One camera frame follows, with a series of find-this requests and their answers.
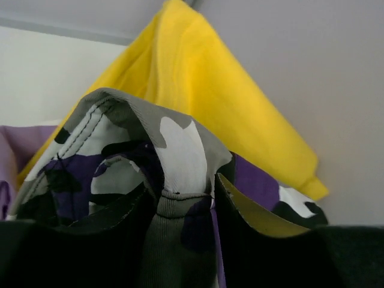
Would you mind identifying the white plastic basket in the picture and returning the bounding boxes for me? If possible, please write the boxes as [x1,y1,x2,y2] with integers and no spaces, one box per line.
[40,119,62,126]

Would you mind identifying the grey black white camouflage trousers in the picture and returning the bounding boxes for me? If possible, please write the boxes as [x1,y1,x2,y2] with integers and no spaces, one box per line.
[7,89,328,287]

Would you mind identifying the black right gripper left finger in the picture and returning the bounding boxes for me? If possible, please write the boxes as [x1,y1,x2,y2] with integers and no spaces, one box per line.
[1,184,155,287]

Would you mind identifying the purple trousers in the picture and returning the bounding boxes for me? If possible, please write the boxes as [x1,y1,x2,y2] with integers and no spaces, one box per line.
[1,125,56,220]

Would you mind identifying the yellow trousers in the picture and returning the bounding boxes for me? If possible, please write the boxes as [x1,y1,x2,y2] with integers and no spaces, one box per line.
[16,0,329,201]

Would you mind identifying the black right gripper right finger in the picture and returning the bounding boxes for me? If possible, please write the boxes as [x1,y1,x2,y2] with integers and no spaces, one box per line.
[215,174,383,287]

